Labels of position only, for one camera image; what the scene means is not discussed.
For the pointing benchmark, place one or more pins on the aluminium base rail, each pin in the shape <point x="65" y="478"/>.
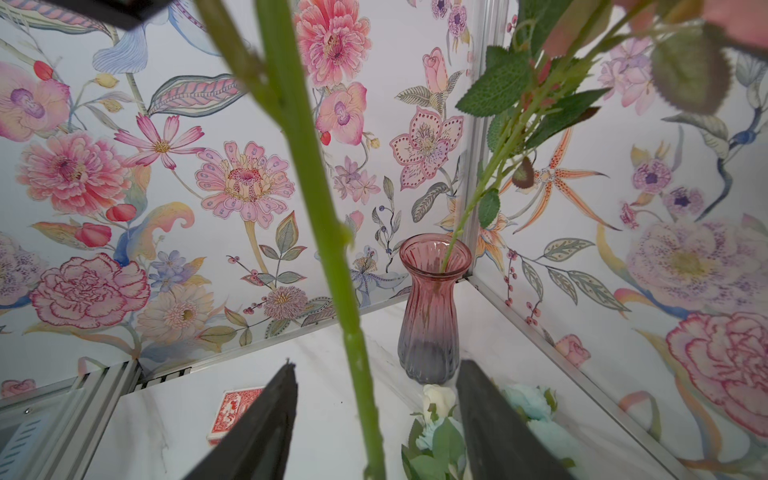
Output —
<point x="53" y="432"/>

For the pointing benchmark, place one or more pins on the pink ribbed glass vase left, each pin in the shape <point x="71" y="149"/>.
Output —
<point x="428" y="346"/>

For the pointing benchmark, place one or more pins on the left corner aluminium post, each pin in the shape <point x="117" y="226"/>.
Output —
<point x="490" y="30"/>

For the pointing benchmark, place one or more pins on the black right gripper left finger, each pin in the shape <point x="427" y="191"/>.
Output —
<point x="258" y="445"/>

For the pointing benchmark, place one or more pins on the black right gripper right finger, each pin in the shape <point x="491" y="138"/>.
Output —
<point x="499" y="444"/>

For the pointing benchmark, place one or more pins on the large peach peony stem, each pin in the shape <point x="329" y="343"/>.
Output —
<point x="706" y="59"/>

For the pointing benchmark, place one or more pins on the coral rose spray stem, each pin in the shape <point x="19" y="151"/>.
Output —
<point x="275" y="79"/>

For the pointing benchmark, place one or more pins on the red playing card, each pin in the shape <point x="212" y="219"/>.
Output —
<point x="232" y="407"/>

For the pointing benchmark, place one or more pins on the bunch of artificial flowers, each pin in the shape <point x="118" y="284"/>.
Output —
<point x="436" y="447"/>

